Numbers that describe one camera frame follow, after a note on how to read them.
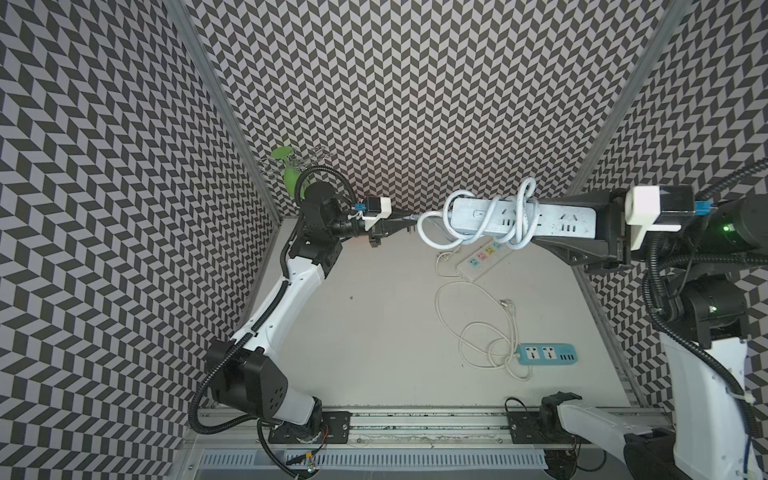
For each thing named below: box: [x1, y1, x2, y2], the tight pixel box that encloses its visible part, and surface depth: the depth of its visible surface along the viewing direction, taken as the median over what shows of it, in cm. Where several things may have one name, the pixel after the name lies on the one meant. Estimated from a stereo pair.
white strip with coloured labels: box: [457, 240, 512, 281], surface depth 104 cm
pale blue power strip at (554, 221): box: [453, 200, 598, 239], surface depth 37 cm
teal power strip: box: [517, 343, 579, 365], surface depth 84 cm
